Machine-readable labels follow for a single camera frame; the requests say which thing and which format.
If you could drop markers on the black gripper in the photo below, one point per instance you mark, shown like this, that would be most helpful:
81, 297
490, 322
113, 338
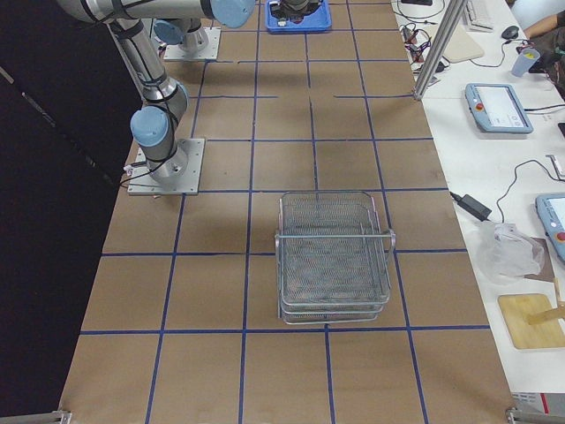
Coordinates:
297, 5

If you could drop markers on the blue plastic tray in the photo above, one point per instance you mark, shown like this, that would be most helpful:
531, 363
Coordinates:
317, 22

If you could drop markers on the beige mouse pad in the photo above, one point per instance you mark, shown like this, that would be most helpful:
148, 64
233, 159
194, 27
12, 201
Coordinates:
461, 47

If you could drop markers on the black computer mouse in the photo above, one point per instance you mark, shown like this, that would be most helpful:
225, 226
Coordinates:
510, 33

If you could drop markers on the blue teach pendant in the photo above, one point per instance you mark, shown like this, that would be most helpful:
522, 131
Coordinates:
497, 109
550, 210

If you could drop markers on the blue plastic cup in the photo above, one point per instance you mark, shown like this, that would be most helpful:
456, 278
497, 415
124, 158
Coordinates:
525, 60

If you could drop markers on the black power brick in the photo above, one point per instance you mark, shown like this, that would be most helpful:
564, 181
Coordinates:
472, 206

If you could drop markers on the clear plastic bag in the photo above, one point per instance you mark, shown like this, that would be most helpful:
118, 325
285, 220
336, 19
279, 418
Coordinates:
503, 250

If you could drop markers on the wooden cutting board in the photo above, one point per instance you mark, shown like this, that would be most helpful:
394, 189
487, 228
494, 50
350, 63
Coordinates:
532, 322

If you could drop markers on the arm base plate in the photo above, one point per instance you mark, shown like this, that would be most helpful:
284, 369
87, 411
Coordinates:
199, 46
180, 174

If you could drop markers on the aluminium frame post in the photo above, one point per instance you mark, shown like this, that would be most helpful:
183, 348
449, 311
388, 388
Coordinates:
440, 41

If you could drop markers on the metal wire mesh shelf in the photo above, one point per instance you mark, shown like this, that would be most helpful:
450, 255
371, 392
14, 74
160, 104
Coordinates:
332, 258

